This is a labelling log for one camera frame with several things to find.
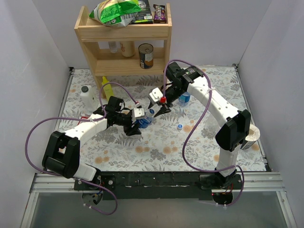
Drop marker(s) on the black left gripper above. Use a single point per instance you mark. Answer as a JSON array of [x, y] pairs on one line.
[[130, 122]]

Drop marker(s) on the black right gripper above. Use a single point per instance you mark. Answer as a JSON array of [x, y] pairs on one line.
[[166, 102]]

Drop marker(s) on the blue label water bottle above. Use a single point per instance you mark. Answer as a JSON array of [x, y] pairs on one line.
[[184, 99], [146, 121]]

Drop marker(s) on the clear plastic bottle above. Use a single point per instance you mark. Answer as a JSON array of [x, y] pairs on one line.
[[212, 125]]

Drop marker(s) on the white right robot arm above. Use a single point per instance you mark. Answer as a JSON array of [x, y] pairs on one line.
[[234, 123]]

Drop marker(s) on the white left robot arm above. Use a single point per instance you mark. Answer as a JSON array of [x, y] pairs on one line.
[[62, 154]]

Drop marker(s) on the yellow squeeze bottle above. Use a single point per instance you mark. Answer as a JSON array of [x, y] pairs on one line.
[[107, 88]]

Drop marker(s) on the white bottle black cap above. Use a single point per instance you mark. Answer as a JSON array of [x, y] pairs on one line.
[[89, 98]]

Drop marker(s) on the beige cylinder bottle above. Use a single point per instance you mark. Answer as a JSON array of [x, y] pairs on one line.
[[127, 48]]

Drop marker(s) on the floral tablecloth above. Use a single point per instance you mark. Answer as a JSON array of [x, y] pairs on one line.
[[159, 147]]

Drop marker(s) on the tin can with label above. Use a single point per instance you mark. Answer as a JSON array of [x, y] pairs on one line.
[[146, 55]]

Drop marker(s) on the wooden shelf rack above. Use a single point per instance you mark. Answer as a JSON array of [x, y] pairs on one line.
[[94, 37]]

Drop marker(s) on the brown candy bar pack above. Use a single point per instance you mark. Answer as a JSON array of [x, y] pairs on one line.
[[159, 15]]

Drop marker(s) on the black snack box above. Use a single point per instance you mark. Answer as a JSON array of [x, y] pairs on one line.
[[145, 15]]

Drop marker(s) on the black wrapped paper roll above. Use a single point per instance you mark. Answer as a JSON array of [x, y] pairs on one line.
[[251, 138]]

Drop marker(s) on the green chip bag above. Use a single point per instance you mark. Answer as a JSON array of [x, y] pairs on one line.
[[115, 13]]

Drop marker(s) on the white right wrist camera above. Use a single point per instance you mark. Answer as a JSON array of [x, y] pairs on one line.
[[156, 96]]

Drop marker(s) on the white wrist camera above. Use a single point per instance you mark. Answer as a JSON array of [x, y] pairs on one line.
[[138, 112], [156, 96]]

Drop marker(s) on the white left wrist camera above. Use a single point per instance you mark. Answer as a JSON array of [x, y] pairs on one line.
[[138, 112]]

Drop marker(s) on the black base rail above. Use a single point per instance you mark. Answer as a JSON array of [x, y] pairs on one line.
[[130, 185]]

